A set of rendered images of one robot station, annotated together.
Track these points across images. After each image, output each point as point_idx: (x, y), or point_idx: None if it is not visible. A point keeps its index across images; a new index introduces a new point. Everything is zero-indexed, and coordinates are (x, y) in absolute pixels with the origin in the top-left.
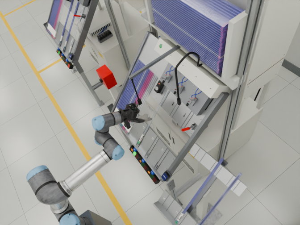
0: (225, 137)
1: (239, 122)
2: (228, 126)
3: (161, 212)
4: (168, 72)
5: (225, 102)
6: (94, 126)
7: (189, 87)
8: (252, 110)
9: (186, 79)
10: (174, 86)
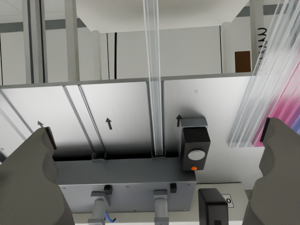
0: (24, 12)
1: (79, 9)
2: (26, 73)
3: None
4: (172, 202)
5: (129, 12)
6: None
7: (85, 206)
8: (94, 26)
9: (109, 210)
10: (127, 193)
